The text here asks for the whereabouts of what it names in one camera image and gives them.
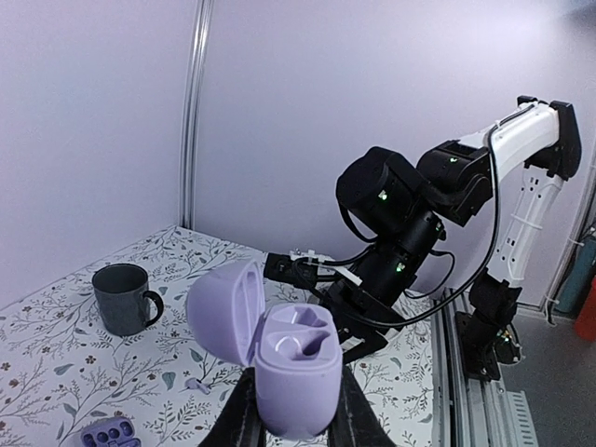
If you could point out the light purple round earbud case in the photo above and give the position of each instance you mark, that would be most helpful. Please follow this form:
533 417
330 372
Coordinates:
227 315

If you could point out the light purple stem earbud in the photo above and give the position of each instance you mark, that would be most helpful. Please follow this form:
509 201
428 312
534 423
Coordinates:
289 347
195 384

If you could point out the dark purple open earbud case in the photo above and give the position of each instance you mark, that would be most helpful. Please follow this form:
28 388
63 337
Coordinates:
117 431

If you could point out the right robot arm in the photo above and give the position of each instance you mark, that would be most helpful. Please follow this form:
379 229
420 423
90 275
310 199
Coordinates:
406 205

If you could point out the floral patterned table mat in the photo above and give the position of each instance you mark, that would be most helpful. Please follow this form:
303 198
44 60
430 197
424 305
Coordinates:
183 340

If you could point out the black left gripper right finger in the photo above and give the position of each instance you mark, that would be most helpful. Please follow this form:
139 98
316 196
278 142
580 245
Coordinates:
355 424

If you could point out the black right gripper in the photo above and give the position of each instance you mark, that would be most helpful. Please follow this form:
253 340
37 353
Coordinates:
358 339

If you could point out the right aluminium corner post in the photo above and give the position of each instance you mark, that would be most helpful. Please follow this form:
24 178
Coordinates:
191 111

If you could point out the dark grey ceramic mug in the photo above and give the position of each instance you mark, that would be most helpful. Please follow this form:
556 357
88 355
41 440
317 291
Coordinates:
126 304

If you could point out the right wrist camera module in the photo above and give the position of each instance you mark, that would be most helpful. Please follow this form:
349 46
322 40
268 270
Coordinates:
305 270

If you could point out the aluminium front rail frame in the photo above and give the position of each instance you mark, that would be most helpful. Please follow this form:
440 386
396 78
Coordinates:
469 412

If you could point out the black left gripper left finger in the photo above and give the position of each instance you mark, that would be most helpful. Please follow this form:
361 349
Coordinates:
239 423

